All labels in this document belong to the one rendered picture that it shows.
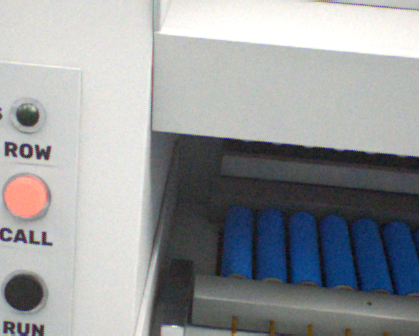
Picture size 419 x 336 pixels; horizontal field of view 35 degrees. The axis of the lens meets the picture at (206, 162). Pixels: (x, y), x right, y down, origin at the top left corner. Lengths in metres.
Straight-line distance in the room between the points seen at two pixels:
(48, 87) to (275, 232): 0.20
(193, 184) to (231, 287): 0.13
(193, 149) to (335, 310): 0.17
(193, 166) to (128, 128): 0.21
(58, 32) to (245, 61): 0.07
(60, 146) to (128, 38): 0.05
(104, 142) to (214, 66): 0.05
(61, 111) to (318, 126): 0.10
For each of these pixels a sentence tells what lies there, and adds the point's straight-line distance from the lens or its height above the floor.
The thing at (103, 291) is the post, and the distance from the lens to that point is 0.29.
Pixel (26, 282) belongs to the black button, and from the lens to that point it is 0.29.
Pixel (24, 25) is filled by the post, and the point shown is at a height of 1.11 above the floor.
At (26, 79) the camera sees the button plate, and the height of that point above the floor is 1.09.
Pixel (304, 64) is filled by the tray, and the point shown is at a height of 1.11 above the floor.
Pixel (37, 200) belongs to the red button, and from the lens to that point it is 0.28.
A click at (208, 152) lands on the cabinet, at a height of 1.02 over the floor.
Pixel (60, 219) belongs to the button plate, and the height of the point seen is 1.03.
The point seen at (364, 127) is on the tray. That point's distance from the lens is 0.28.
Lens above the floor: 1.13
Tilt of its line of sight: 15 degrees down
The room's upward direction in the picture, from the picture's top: 5 degrees clockwise
